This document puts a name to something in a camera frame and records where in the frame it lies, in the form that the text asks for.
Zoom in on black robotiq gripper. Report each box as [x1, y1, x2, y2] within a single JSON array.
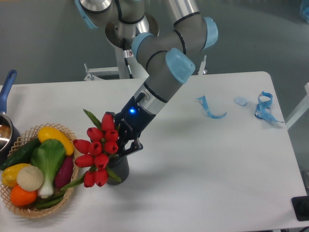
[[104, 96, 156, 157]]

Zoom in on red tulip bouquet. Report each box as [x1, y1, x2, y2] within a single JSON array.
[[61, 109, 120, 190]]

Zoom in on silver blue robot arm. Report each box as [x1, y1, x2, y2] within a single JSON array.
[[75, 0, 218, 157]]

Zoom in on dark grey ribbed vase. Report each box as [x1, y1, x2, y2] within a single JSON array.
[[107, 156, 129, 185]]

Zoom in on purple sweet potato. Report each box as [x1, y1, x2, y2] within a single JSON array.
[[54, 156, 74, 189]]

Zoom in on yellow squash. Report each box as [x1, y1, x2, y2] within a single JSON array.
[[38, 126, 74, 156]]

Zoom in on green bok choy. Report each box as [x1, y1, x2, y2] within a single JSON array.
[[30, 139, 66, 199]]

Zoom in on curved blue tape strip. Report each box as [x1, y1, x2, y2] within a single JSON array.
[[196, 95, 227, 119]]

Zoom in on woven wicker basket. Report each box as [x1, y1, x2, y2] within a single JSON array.
[[0, 123, 79, 218]]

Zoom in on green cucumber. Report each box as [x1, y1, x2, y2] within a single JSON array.
[[0, 138, 41, 171]]

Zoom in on white garlic bulb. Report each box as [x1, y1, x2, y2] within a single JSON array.
[[16, 165, 44, 191]]

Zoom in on green bean pods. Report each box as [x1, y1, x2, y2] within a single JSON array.
[[34, 192, 65, 210]]

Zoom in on light blue bottle cap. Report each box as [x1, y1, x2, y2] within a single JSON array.
[[234, 97, 247, 106]]

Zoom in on yellow bell pepper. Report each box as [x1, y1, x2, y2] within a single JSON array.
[[1, 163, 30, 188]]

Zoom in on orange fruit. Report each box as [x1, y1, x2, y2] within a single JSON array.
[[10, 185, 37, 206]]

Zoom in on tangled blue tape strip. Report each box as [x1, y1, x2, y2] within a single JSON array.
[[254, 91, 283, 123]]

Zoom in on black device at edge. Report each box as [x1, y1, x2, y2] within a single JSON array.
[[291, 196, 309, 221]]

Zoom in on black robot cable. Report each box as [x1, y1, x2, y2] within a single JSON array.
[[122, 38, 134, 79]]

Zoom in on blue handled saucepan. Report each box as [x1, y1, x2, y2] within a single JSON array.
[[0, 70, 20, 165]]

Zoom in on white frame leg right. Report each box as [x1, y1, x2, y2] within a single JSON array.
[[285, 83, 309, 130]]

